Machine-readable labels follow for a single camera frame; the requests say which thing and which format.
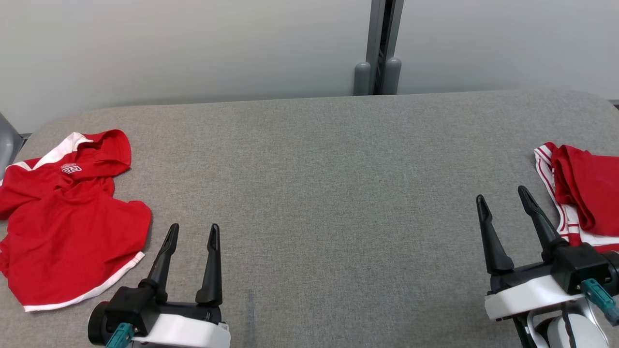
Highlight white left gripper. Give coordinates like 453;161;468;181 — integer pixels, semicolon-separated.
133;223;231;348

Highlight grey cylinder post foot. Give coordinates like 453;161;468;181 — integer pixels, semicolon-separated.
384;58;402;95
353;61;372;96

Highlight red shorts white trim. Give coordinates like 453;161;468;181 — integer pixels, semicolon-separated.
0;129;152;312

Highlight grey metal frame leg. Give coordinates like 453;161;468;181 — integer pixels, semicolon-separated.
0;114;22;165

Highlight red Bulls jersey white sleeves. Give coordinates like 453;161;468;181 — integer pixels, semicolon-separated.
533;142;619;253

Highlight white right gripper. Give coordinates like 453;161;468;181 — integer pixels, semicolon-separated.
476;186;586;320

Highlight teal plug left camera cable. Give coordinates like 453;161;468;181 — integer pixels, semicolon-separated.
105;323;135;348

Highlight teal plug right camera cable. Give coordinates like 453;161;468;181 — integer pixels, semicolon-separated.
580;279;619;327

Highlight teal plug camera cable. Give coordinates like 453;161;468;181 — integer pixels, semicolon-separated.
105;323;135;348
580;279;619;327

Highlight grey partition post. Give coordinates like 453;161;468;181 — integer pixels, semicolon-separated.
365;0;404;95

